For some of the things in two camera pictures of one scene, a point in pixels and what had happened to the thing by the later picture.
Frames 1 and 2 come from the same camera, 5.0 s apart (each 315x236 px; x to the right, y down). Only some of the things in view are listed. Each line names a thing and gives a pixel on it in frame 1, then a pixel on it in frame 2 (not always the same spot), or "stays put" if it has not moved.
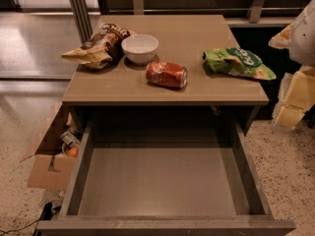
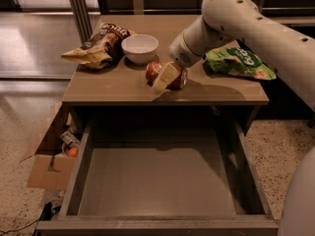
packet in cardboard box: x=71 y=138 stays put
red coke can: x=166 y=74 stays put
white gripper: x=303 y=39 → x=179 y=55
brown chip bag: x=103 y=48 stays put
